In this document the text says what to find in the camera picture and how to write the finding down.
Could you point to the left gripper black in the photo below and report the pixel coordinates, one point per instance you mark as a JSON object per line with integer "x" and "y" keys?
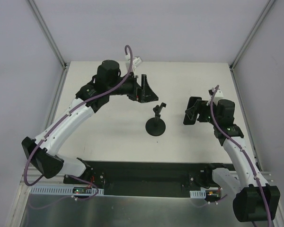
{"x": 137, "y": 91}

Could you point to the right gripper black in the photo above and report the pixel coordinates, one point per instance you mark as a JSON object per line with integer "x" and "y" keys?
{"x": 199, "y": 111}

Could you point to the black smartphone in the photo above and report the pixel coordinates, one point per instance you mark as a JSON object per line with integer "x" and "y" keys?
{"x": 192, "y": 111}

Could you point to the black phone stand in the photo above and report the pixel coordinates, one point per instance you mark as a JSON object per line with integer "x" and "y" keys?
{"x": 156, "y": 126}

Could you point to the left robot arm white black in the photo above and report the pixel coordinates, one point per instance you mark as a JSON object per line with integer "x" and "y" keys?
{"x": 43, "y": 149}

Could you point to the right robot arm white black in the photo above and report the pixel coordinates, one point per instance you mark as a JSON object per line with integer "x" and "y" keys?
{"x": 253, "y": 198}

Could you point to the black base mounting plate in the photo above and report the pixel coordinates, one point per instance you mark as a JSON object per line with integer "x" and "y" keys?
{"x": 175, "y": 180}

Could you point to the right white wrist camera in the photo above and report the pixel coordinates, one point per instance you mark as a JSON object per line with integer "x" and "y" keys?
{"x": 216, "y": 93}

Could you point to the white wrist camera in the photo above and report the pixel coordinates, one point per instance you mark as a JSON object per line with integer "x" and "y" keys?
{"x": 216, "y": 93}
{"x": 137, "y": 61}

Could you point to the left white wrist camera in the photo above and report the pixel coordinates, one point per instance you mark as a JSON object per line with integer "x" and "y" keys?
{"x": 137, "y": 61}

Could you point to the right white cable duct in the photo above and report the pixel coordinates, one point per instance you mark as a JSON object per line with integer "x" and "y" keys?
{"x": 201, "y": 194}

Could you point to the white cable duct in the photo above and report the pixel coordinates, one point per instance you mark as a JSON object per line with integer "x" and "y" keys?
{"x": 65, "y": 190}
{"x": 201, "y": 194}

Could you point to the right aluminium frame post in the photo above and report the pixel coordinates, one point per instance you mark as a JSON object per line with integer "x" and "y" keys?
{"x": 258, "y": 23}

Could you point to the aluminium frame post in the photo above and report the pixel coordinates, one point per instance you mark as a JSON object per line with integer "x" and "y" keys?
{"x": 258, "y": 23}
{"x": 45, "y": 30}

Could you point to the left white cable duct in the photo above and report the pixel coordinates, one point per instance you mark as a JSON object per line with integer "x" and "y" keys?
{"x": 65, "y": 190}

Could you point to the left aluminium frame post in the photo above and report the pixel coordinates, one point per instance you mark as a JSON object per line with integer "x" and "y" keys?
{"x": 45, "y": 30}

